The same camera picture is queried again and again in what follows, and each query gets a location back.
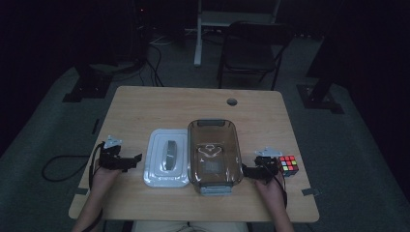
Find clear plastic storage box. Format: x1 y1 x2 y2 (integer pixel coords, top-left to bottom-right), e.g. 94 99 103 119
187 118 245 197

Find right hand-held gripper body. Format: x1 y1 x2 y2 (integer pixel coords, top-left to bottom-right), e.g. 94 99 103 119
252 146 284 186

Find person's right hand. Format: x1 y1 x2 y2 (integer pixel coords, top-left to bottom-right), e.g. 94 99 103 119
254 177 287 208

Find white desk frame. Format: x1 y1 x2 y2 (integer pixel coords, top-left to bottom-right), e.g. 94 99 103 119
192 0 282 68

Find black folding chair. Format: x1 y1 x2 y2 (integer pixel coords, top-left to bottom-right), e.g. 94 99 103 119
216 20 296 92

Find grey tape strip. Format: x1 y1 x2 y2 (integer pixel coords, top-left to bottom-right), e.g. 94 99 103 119
68 187 89 197
301 187 322 198

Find person's legs in beige trousers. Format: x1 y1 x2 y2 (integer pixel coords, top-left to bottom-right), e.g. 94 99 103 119
131 219 249 232

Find colourful puzzle cube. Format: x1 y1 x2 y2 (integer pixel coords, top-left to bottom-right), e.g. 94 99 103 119
277 155 300 178

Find dark equipment tower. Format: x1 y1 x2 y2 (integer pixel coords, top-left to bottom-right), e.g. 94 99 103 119
114 0 153 66

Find right hand-held gripper cable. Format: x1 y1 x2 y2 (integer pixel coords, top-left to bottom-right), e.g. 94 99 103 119
262 159 289 211

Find black stand with base plate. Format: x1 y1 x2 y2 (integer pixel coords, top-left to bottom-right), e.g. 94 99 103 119
295 0 346 115
61 62 114 104

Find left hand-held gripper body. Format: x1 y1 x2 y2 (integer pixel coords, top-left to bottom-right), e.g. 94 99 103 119
98 134 126 172

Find person's left hand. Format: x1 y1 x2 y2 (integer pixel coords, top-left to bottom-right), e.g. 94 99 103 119
90 164 123 198

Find short black floor strip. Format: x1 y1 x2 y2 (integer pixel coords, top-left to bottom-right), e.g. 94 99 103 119
91 118 102 136

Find bundle of dark floor cables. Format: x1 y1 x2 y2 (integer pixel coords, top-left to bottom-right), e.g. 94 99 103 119
109 42 166 88

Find white lid with grey handle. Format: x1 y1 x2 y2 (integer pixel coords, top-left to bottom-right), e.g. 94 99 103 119
142 128 190 189

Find black looped floor cable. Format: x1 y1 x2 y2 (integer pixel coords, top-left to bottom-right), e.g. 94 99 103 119
41 154 92 183

